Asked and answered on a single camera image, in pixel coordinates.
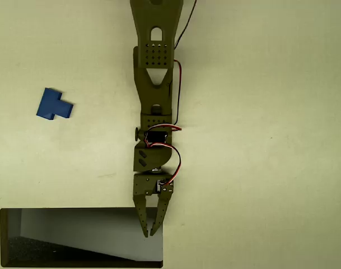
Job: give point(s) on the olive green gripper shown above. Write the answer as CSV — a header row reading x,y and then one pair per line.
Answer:
x,y
144,186

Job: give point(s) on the blue T-shaped block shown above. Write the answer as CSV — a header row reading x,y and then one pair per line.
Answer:
x,y
51,103

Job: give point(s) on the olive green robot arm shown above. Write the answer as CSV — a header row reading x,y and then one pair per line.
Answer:
x,y
156,92

